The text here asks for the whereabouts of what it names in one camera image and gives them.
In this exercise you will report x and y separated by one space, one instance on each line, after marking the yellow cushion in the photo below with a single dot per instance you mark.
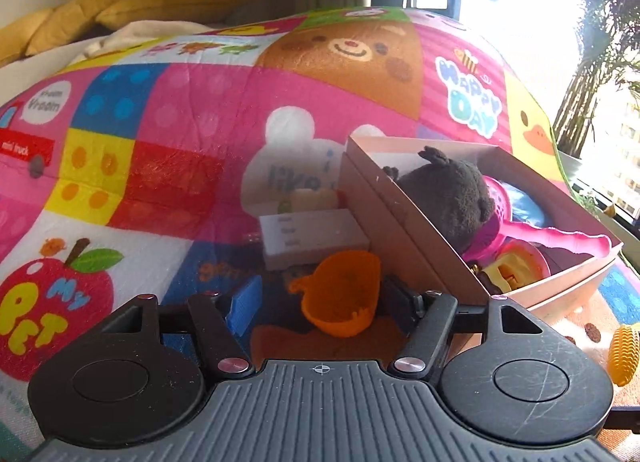
85 9
20 37
170 4

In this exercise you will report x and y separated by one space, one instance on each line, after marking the yellow corn toy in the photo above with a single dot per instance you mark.
625 354

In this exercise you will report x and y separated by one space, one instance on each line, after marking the orange cup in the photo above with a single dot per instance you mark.
345 287

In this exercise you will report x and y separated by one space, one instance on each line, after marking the yellow and pink toy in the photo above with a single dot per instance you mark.
515 267

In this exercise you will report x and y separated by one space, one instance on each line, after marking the pink cardboard box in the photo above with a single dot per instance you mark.
380 222

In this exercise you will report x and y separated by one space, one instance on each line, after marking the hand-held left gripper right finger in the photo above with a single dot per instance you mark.
400 304

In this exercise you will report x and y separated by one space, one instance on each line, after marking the pink toy net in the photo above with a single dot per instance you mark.
565 239

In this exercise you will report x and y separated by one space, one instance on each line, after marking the grey plush toy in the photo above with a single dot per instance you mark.
450 197

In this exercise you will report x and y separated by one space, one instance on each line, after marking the green palm plant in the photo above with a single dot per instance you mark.
600 17

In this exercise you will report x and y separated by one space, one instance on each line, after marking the colourful printed play mat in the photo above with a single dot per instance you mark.
175 167

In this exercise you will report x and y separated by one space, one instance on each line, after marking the blue packet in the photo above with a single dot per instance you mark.
525 207

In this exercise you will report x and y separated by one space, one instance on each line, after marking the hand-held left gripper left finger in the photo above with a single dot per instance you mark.
245 304

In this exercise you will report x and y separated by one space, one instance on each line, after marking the white box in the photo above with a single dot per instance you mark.
310 237

